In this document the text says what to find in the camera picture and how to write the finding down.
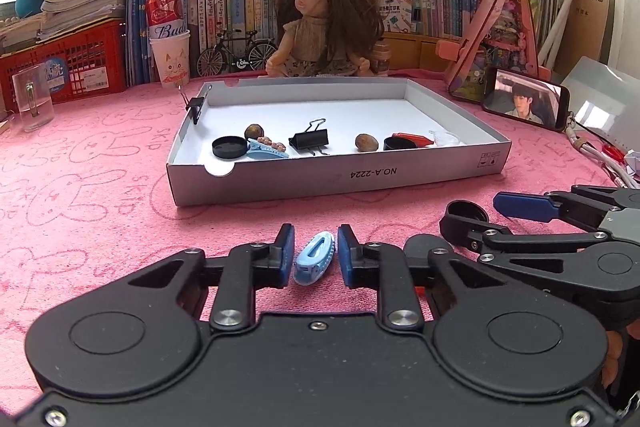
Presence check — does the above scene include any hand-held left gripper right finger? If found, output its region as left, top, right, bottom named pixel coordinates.
left=337, top=224, right=501, bottom=333

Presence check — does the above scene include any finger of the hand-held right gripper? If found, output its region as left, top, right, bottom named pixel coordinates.
left=493, top=186, right=640, bottom=228
left=440, top=209, right=616, bottom=294

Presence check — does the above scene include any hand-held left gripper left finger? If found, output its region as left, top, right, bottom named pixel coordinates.
left=127, top=223, right=296, bottom=333

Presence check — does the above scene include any light blue hair clip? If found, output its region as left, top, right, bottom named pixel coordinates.
left=293, top=232, right=335, bottom=286

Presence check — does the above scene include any black round cap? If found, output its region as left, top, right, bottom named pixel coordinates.
left=446, top=201, right=489, bottom=233

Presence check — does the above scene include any blue beaded hair clip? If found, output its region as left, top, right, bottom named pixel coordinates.
left=246, top=137, right=291, bottom=159

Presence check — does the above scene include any black binder clip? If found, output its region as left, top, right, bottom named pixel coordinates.
left=177, top=84, right=213, bottom=124
left=288, top=119, right=331, bottom=156

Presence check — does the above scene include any black round lid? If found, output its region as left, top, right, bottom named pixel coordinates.
left=383, top=136, right=419, bottom=152
left=211, top=135, right=248, bottom=159

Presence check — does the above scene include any white cardboard box tray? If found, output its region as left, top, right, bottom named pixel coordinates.
left=166, top=78, right=512, bottom=208

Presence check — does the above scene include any person's right hand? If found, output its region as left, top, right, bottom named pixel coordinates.
left=601, top=329, right=626, bottom=390

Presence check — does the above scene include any crumpled white paper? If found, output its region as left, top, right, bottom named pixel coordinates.
left=622, top=149, right=640, bottom=182

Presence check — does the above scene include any black smartphone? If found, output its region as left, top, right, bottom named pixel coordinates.
left=482, top=67, right=571, bottom=130

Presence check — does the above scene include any translucent plastic folder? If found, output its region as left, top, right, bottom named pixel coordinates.
left=562, top=56, right=640, bottom=152

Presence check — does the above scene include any pink triangular toy house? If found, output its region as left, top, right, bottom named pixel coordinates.
left=445, top=0, right=544, bottom=102

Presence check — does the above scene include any brown cardboard board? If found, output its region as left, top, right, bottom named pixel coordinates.
left=552, top=0, right=612, bottom=80

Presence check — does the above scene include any row of glossy books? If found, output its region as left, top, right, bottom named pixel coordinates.
left=525, top=0, right=562, bottom=64

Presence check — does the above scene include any pink printed cloth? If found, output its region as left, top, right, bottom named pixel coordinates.
left=0, top=67, right=640, bottom=358

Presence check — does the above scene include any small white jar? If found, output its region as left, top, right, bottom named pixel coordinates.
left=372, top=44, right=392, bottom=75

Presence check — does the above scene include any white plastic pipe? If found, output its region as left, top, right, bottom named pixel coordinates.
left=537, top=0, right=596, bottom=70

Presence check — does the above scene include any black miniature bicycle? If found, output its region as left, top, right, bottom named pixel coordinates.
left=196, top=29, right=278, bottom=78

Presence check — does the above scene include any white cat paper cup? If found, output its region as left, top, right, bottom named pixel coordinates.
left=149, top=31, right=192, bottom=88

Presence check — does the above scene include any brown haired doll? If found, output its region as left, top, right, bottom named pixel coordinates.
left=265, top=0, right=384, bottom=78

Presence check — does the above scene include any white printed carton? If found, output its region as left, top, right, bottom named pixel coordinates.
left=372, top=0, right=415, bottom=36

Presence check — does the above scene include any row of blue spined books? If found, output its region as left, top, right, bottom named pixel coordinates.
left=127, top=0, right=301, bottom=86

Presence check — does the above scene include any red beer can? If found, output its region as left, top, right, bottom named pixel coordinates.
left=145, top=0, right=187, bottom=40

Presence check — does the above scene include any red plastic crate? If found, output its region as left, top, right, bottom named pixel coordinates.
left=0, top=19, right=128, bottom=106

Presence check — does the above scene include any clear glass cup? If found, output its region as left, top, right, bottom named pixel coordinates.
left=12, top=63, right=55, bottom=132

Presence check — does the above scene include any grey cable bundle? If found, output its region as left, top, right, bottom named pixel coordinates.
left=565, top=117, right=640, bottom=190

